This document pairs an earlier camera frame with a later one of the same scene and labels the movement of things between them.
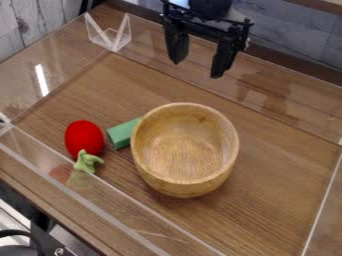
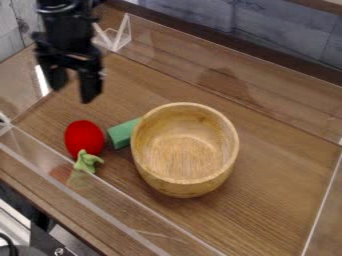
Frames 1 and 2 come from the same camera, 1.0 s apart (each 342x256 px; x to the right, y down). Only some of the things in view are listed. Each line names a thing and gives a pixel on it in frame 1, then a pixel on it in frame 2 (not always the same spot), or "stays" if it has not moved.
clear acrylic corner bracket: [109, 39] stays
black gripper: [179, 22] -> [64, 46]
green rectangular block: [119, 133] stays
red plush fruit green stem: [84, 140] stays
